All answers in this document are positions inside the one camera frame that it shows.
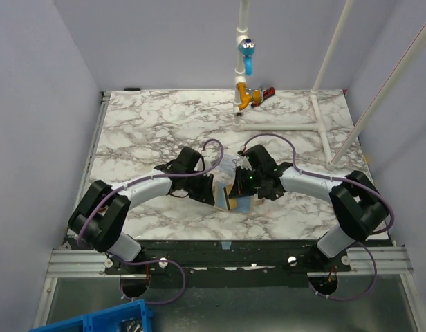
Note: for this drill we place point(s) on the gold card with magnetic stripe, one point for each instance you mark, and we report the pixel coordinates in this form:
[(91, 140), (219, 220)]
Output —
[(230, 204)]

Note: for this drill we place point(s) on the beige leather card holder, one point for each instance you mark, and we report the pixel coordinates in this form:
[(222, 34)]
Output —
[(238, 205)]

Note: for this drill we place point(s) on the aluminium rail frame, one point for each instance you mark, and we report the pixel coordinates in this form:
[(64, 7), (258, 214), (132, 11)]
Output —
[(138, 130)]

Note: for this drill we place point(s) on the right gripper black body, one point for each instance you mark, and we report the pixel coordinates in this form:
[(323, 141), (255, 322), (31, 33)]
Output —
[(241, 183)]

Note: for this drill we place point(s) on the orange pipe valve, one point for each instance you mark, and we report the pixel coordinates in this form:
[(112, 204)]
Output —
[(253, 97)]

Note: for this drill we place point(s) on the blue plastic bin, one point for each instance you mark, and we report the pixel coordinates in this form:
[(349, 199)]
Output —
[(133, 316)]

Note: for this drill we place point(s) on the red black pliers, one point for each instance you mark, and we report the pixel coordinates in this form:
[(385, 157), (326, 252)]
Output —
[(265, 95)]

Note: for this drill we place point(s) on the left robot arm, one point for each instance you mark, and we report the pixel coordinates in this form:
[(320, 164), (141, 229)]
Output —
[(99, 217)]

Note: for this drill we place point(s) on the white PVC pipe frame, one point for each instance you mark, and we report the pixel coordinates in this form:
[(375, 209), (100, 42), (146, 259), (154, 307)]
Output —
[(318, 47)]

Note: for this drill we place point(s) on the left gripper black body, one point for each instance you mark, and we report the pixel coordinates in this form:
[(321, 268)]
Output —
[(191, 186)]

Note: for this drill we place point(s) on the silver VIP card top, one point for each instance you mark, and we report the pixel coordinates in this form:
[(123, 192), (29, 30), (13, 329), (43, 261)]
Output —
[(229, 163)]

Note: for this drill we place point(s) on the blue pipe valve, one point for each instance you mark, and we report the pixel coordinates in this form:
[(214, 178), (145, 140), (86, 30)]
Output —
[(247, 48)]

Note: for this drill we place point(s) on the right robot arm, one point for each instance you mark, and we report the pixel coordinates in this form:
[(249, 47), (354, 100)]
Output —
[(357, 205)]

